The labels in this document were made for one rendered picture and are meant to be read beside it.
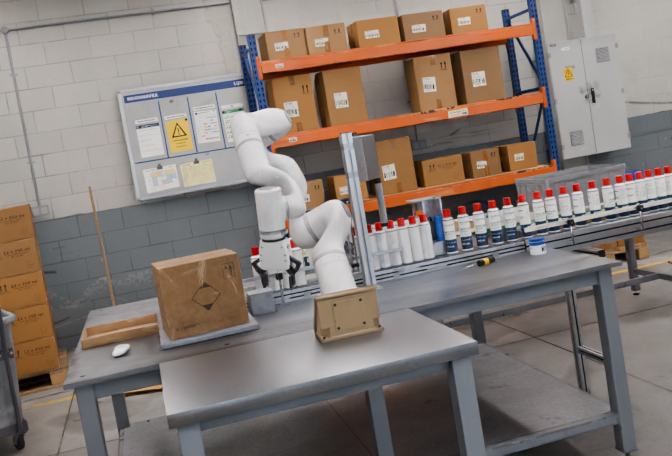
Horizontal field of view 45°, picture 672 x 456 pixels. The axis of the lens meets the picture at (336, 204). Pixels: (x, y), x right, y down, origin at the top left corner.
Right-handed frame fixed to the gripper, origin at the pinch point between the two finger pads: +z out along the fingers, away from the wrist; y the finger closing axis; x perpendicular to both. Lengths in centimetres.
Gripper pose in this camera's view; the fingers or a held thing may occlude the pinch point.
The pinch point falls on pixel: (278, 284)
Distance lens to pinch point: 260.8
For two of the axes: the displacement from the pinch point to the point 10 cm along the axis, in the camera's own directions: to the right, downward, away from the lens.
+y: -9.5, 0.2, 3.2
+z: 1.0, 9.7, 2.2
